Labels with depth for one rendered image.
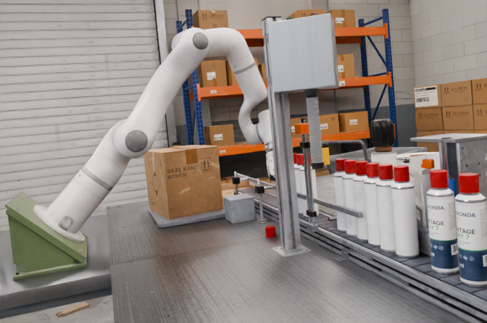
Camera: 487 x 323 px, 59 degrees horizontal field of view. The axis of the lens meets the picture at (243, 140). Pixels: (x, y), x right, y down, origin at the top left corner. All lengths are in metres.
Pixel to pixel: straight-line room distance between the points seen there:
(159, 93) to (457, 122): 3.89
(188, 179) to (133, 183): 3.86
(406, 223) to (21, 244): 1.04
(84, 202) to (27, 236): 0.19
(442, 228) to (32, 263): 1.08
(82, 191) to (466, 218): 1.09
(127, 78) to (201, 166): 3.90
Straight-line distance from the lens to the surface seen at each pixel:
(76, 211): 1.49
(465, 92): 4.89
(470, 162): 1.01
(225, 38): 1.59
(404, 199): 1.03
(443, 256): 0.97
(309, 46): 1.18
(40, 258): 1.42
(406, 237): 1.06
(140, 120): 1.44
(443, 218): 0.95
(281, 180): 1.24
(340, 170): 1.25
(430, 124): 5.18
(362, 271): 1.13
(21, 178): 5.62
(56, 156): 5.56
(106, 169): 1.47
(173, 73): 1.50
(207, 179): 1.81
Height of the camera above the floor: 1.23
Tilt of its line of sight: 3 degrees down
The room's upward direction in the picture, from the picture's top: 5 degrees counter-clockwise
